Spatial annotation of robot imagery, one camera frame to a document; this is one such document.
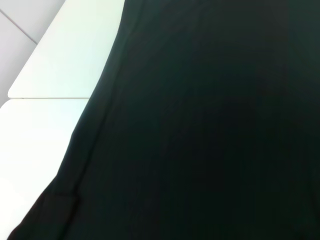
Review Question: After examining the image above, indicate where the black shirt with FREE print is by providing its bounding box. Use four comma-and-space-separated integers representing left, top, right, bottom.
4, 0, 320, 240

